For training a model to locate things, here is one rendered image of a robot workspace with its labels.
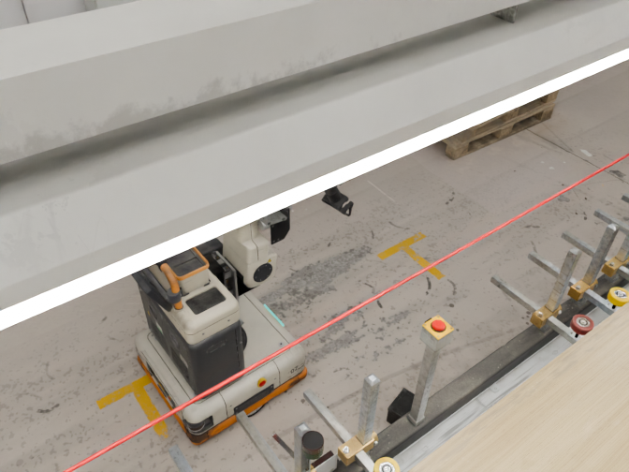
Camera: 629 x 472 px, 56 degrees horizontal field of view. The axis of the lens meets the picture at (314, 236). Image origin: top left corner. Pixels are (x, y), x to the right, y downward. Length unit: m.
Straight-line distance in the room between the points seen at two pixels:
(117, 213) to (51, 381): 3.04
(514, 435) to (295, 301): 1.81
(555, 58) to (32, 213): 0.52
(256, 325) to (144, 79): 2.70
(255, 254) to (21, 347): 1.59
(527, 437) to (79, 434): 2.08
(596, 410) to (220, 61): 1.98
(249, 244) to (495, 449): 1.26
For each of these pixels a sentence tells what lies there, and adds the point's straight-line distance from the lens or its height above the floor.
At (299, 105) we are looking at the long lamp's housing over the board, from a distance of 0.48.
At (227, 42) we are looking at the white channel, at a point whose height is 2.45.
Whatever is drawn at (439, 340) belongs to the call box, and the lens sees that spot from 1.84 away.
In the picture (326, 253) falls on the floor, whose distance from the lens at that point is 3.83.
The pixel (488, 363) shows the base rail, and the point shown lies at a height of 0.70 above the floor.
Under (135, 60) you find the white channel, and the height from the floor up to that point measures 2.45.
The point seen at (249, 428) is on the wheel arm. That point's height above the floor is 0.86.
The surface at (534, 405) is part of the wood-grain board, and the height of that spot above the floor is 0.90.
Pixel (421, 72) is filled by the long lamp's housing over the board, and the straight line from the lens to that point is 0.54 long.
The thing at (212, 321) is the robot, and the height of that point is 0.78.
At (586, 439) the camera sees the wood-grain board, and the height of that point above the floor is 0.90.
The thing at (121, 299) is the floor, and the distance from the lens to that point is 3.70.
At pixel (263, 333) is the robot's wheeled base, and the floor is 0.28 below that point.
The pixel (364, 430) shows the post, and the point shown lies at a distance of 1.97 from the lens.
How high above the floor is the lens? 2.61
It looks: 41 degrees down
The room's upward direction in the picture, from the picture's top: 1 degrees clockwise
